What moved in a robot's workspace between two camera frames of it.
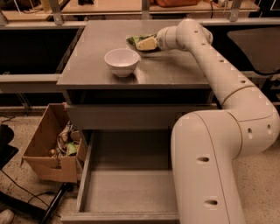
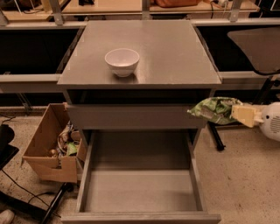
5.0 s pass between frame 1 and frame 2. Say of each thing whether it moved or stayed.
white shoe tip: stayed
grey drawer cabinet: stayed
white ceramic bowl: stayed
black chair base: stayed
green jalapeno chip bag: moved
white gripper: moved
